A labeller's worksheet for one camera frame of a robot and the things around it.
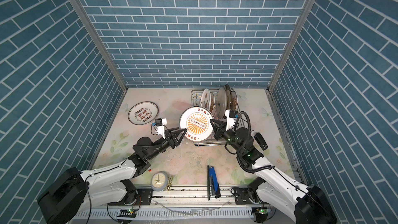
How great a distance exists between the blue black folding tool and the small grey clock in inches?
8.3

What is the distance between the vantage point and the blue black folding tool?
2.46 ft

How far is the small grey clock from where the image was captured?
0.75 meters
